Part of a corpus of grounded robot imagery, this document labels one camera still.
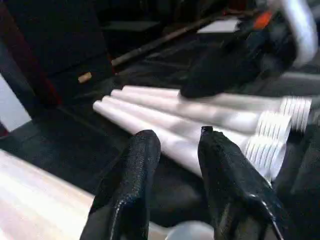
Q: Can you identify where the long grey metal bar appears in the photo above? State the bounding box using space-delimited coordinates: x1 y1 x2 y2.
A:
111 7 253 67

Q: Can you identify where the white plastic table leg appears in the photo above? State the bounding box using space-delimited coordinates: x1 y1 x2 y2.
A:
101 96 293 139
92 101 287 182
121 85 285 106
110 89 314 131

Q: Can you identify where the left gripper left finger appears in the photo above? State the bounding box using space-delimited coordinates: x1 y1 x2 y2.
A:
79 129 162 240

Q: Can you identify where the white glass-door cabinet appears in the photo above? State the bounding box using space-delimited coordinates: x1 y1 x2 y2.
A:
0 72 34 134

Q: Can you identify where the white plastic table top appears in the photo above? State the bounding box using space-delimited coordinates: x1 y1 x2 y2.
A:
0 149 216 240

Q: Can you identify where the large black case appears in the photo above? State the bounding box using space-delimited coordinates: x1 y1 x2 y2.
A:
0 0 118 106

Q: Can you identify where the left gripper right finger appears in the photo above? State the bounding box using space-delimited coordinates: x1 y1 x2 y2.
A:
197 126 293 240

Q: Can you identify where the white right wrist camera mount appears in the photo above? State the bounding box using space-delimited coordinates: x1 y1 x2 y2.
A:
268 0 319 68

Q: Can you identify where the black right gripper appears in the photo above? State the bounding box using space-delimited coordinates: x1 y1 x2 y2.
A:
180 9 300 98

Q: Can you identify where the white flat box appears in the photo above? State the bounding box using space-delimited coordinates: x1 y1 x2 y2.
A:
197 19 241 35

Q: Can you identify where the black work mat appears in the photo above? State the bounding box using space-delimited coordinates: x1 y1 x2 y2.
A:
0 32 320 240

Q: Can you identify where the small tan label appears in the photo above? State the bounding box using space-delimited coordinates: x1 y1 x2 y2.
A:
77 71 93 84

